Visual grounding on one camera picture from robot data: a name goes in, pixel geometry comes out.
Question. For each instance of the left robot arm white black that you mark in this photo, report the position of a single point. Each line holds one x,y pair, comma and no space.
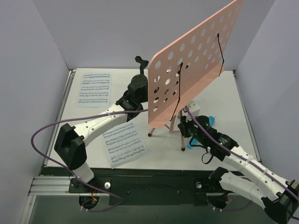
72,141

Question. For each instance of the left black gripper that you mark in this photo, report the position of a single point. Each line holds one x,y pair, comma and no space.
142,68

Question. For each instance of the pink perforated music stand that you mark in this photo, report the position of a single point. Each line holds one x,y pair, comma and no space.
184,68

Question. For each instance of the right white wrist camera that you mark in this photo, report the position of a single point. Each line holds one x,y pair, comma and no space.
194,108

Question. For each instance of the black microphone desk stand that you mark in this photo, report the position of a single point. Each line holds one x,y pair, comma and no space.
143,64

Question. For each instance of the blue toy microphone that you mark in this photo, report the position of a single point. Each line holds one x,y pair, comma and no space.
198,137

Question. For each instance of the far sheet music page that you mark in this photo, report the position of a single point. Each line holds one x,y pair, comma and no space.
94,90

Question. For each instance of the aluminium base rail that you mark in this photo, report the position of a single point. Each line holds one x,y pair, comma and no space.
122,185

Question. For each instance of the sheet music page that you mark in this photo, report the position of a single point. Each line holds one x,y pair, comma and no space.
94,90
124,144

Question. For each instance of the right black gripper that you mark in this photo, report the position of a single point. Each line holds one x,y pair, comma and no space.
183,127

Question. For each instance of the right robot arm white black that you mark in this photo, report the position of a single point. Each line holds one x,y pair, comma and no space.
278,196

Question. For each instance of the near sheet music page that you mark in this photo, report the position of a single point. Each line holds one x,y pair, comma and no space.
124,144

